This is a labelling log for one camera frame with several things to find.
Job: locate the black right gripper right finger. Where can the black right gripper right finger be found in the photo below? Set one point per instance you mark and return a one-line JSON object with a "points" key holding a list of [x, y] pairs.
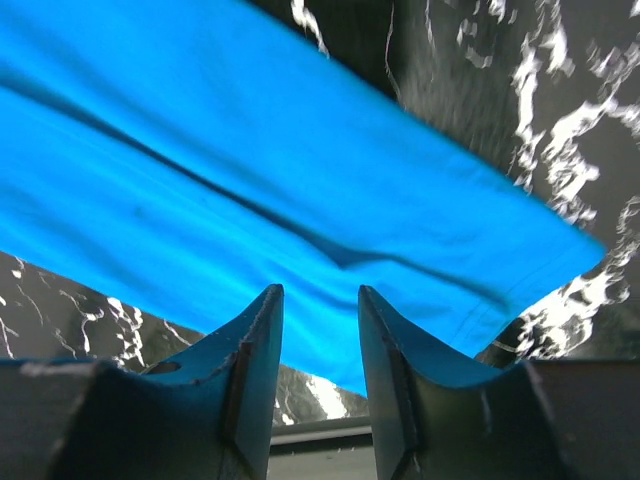
{"points": [[438, 414]]}

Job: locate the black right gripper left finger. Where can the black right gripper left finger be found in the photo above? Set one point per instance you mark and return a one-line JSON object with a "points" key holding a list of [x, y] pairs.
{"points": [[204, 413]]}

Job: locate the blue t shirt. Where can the blue t shirt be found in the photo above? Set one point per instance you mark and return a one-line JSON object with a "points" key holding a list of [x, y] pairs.
{"points": [[182, 155]]}

